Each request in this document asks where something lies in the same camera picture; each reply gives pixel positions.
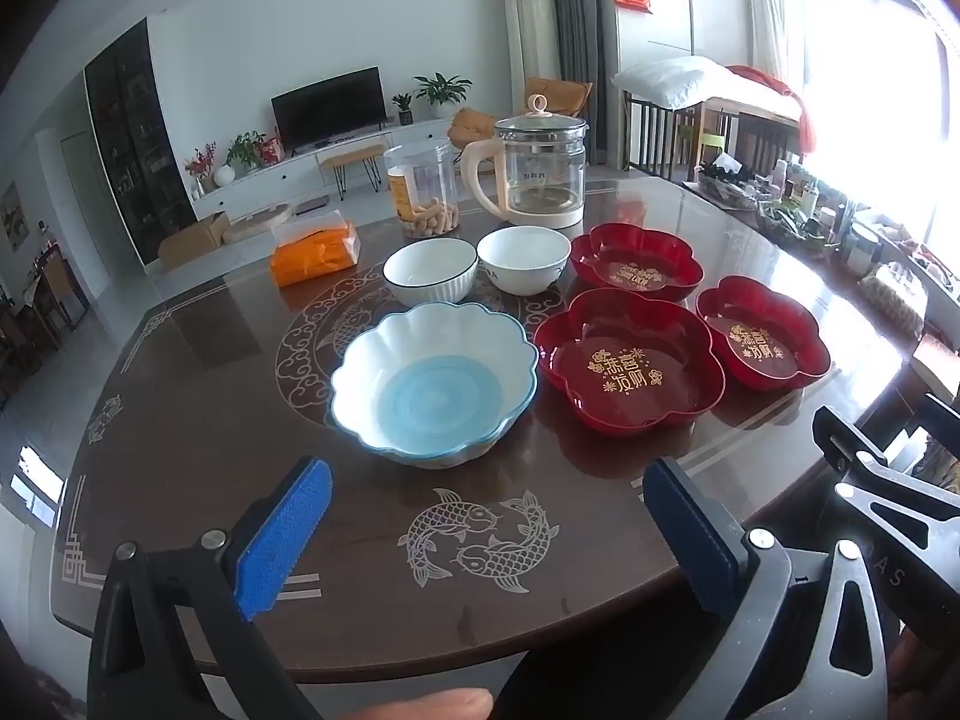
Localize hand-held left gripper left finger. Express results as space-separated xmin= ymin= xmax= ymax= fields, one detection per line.
xmin=88 ymin=456 xmax=335 ymax=720

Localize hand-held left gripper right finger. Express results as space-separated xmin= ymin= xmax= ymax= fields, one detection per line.
xmin=499 ymin=456 xmax=891 ymax=720

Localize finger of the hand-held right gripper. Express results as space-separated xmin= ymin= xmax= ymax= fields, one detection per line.
xmin=813 ymin=405 xmax=960 ymax=522
xmin=913 ymin=390 xmax=960 ymax=440

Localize red flower-shaped plate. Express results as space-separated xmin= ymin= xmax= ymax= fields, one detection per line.
xmin=534 ymin=287 xmax=726 ymax=440
xmin=695 ymin=275 xmax=832 ymax=393
xmin=568 ymin=222 xmax=705 ymax=304

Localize blue white scalloped bowl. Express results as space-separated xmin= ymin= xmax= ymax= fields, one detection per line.
xmin=328 ymin=301 xmax=539 ymax=470

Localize white ribbed bowl dark rim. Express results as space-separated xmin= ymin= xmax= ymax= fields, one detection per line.
xmin=382 ymin=238 xmax=479 ymax=308

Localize white bowl blue floral print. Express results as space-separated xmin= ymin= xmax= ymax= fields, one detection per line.
xmin=477 ymin=226 xmax=572 ymax=296

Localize person's left hand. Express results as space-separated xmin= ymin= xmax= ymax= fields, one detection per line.
xmin=351 ymin=688 xmax=494 ymax=720

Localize clear bag of snacks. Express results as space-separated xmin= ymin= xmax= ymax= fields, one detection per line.
xmin=859 ymin=262 xmax=929 ymax=338

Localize group of cosmetic bottles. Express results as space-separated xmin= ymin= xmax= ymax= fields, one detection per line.
xmin=757 ymin=159 xmax=886 ymax=271

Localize orange tissue pack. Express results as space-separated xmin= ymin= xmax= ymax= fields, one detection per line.
xmin=270 ymin=208 xmax=362 ymax=289

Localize basket with tissue box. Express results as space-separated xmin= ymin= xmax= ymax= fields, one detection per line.
xmin=696 ymin=151 xmax=767 ymax=212

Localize cardboard box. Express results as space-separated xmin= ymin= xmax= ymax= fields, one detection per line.
xmin=157 ymin=211 xmax=231 ymax=271

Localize round wooden board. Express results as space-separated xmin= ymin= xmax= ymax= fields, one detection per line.
xmin=223 ymin=202 xmax=293 ymax=245

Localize dark wooden railed bed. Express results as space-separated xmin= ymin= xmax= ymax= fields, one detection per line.
xmin=622 ymin=86 xmax=807 ymax=185

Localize red cloth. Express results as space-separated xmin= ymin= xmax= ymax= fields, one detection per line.
xmin=727 ymin=64 xmax=826 ymax=158

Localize wooden dining chairs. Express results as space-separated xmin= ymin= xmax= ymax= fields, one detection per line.
xmin=0 ymin=236 xmax=92 ymax=398

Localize white television cabinet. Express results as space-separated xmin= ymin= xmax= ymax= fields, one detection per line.
xmin=191 ymin=118 xmax=481 ymax=222

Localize clear plastic jar of peanuts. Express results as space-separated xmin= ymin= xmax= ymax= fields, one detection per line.
xmin=383 ymin=139 xmax=461 ymax=240

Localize red flowers in vase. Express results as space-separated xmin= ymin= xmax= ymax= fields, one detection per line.
xmin=185 ymin=141 xmax=218 ymax=196

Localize wooden bench with metal legs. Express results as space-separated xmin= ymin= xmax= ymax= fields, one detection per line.
xmin=316 ymin=142 xmax=387 ymax=192

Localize bushy green potted plant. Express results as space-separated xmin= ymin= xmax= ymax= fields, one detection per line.
xmin=225 ymin=131 xmax=267 ymax=173

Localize white pillow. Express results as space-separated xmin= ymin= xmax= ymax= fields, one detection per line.
xmin=613 ymin=55 xmax=740 ymax=110

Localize glass electric kettle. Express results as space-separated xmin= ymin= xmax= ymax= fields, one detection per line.
xmin=460 ymin=94 xmax=588 ymax=231

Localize dark glass display cabinet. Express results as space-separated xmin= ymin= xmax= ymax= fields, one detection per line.
xmin=84 ymin=19 xmax=197 ymax=267

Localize flat screen television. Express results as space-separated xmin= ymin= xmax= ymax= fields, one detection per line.
xmin=271 ymin=67 xmax=388 ymax=155

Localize white sheer curtain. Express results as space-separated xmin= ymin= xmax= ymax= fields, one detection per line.
xmin=739 ymin=0 xmax=803 ymax=91

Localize tall white cabinet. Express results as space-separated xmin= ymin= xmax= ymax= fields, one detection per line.
xmin=611 ymin=0 xmax=695 ymax=173

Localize orange lounge chair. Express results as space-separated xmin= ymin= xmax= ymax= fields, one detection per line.
xmin=448 ymin=77 xmax=593 ymax=166

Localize large green potted plant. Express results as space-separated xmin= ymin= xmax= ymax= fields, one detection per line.
xmin=412 ymin=73 xmax=473 ymax=121

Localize grey curtain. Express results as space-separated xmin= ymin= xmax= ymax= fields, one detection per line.
xmin=529 ymin=0 xmax=612 ymax=166

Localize standing air conditioner with cover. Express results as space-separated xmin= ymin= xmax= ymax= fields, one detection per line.
xmin=500 ymin=0 xmax=561 ymax=117

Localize framed wall picture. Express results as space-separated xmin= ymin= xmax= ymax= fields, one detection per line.
xmin=0 ymin=181 xmax=28 ymax=252

